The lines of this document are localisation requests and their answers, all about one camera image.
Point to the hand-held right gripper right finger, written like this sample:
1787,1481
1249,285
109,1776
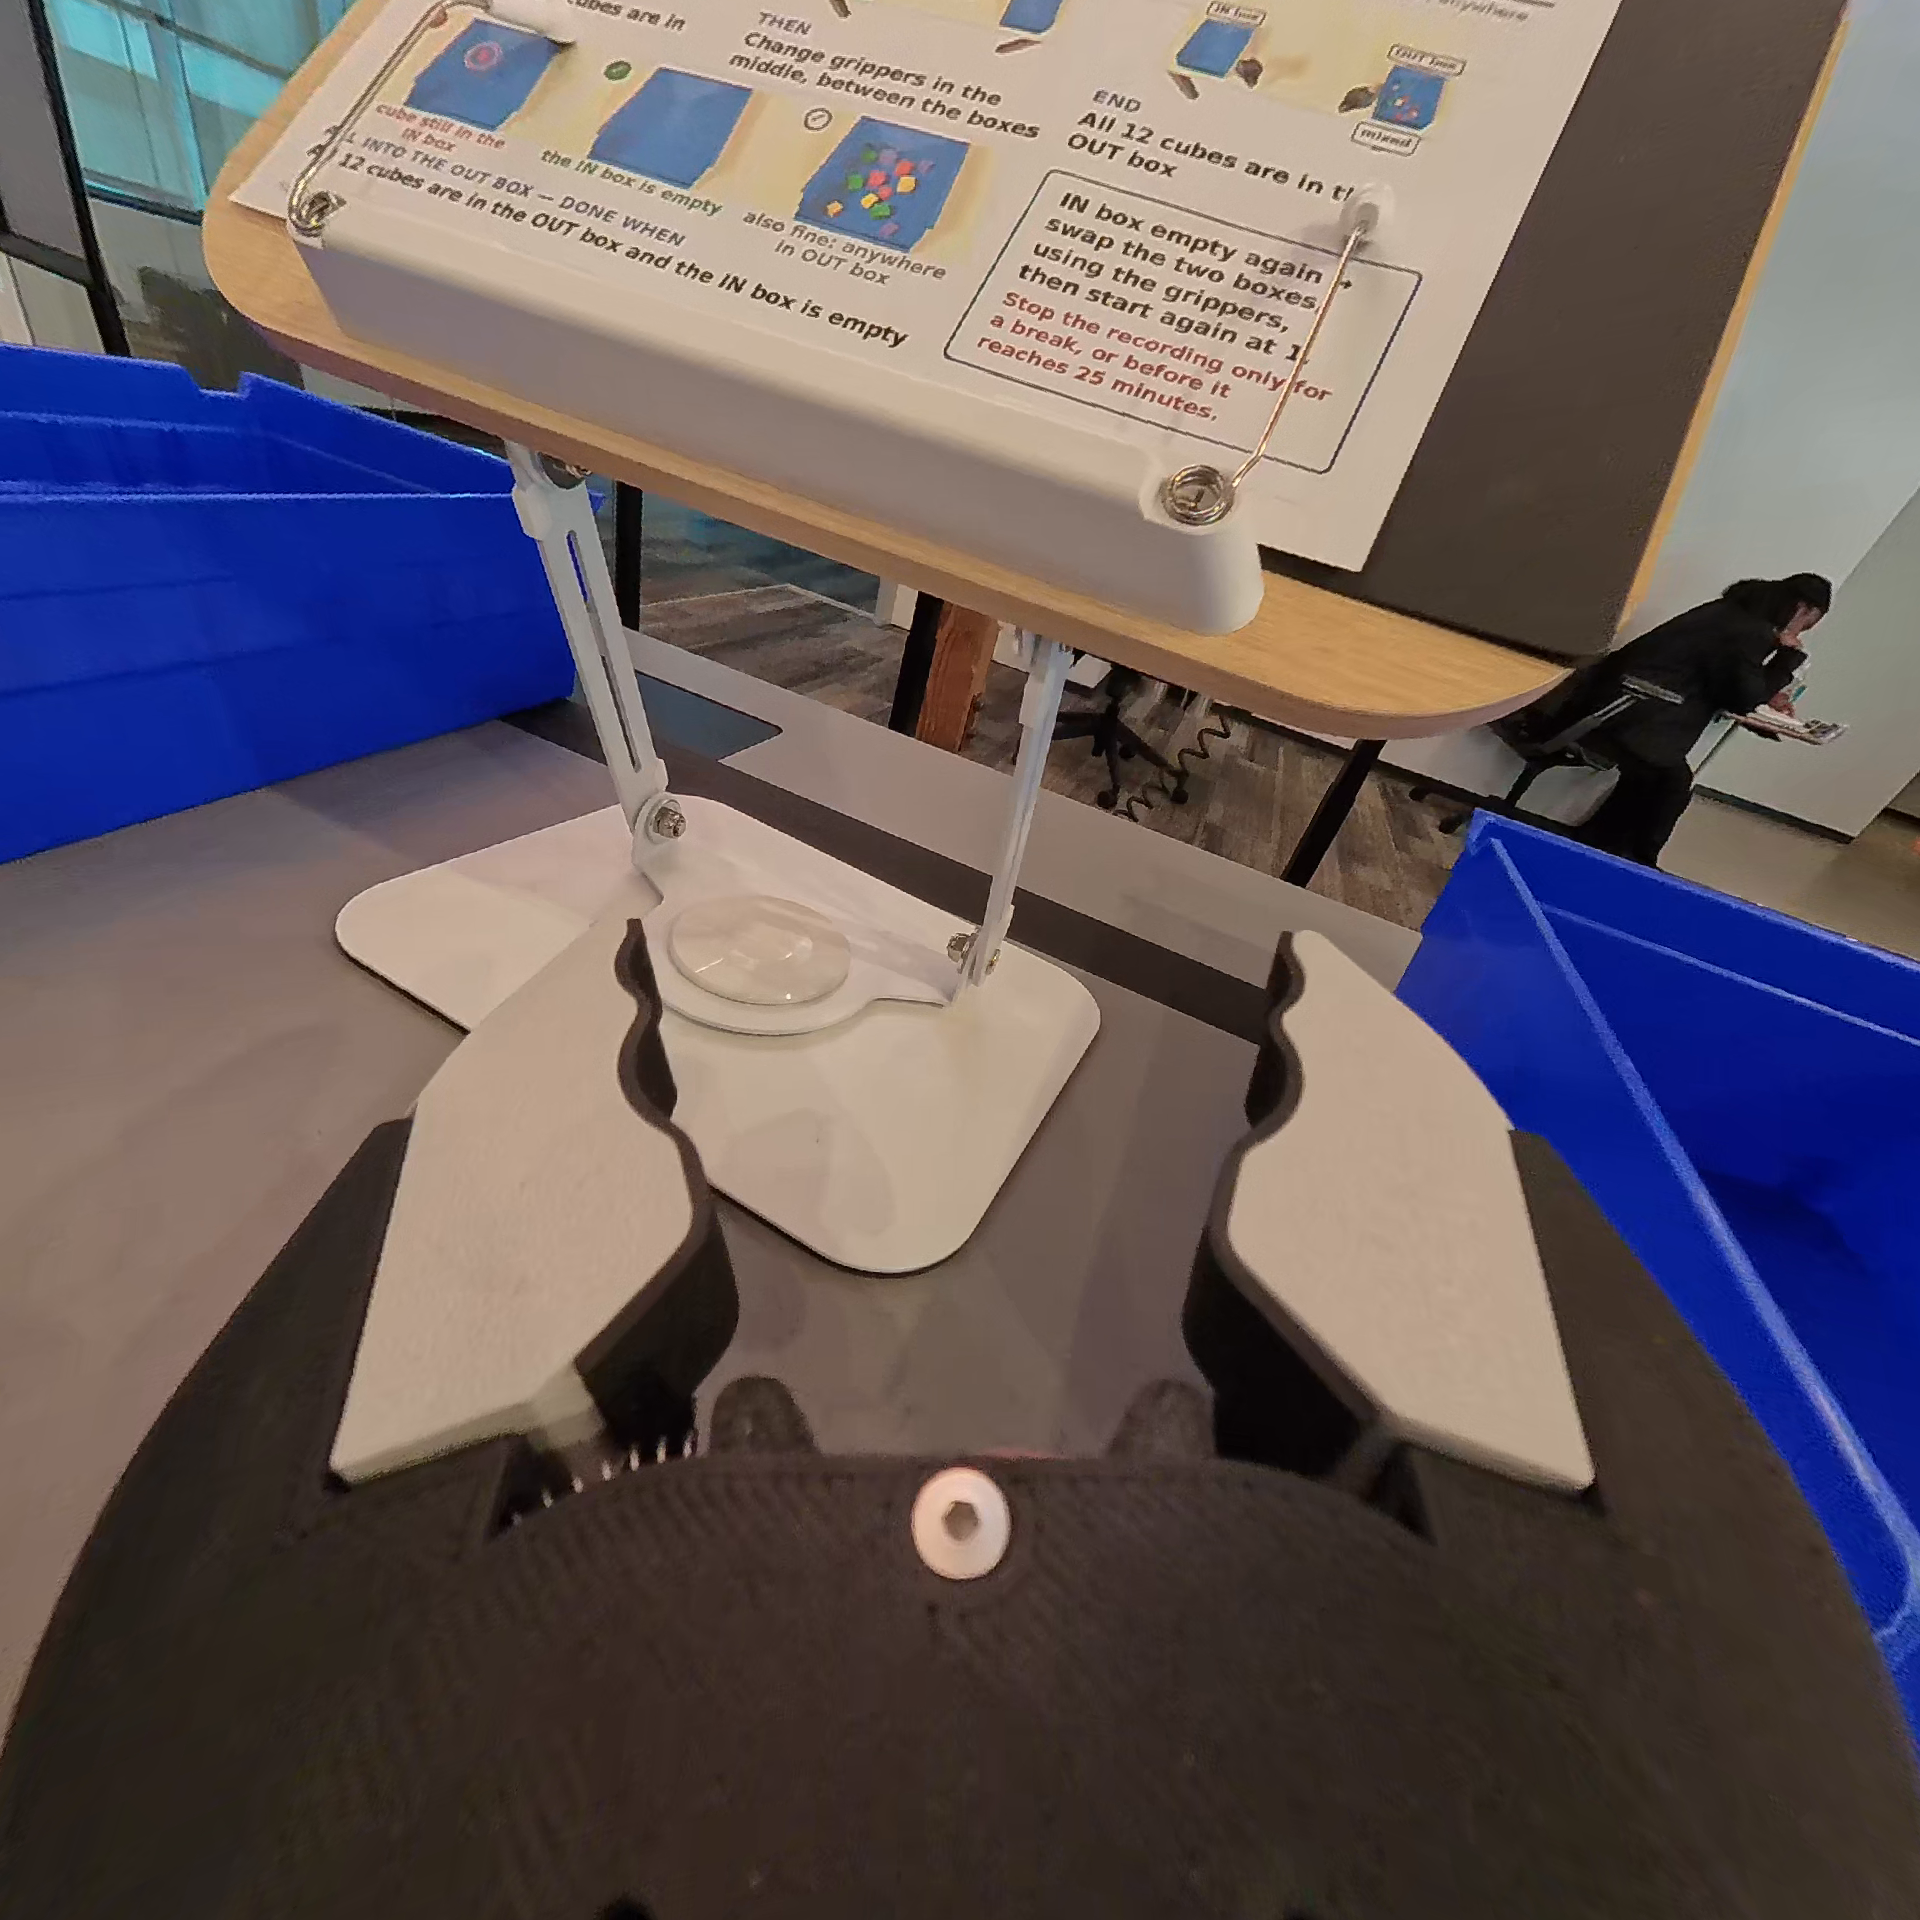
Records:
1411,1216

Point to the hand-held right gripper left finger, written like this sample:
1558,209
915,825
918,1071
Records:
494,1198

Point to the blue plastic bin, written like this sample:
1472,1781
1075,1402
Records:
1724,1140
225,630

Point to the black swivel chair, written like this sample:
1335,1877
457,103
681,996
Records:
1147,742
1558,737

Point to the white and wooden book stand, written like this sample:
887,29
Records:
781,407

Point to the printed instruction sheet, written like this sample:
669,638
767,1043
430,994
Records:
973,193

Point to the wooden post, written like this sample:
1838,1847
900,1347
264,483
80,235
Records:
958,668

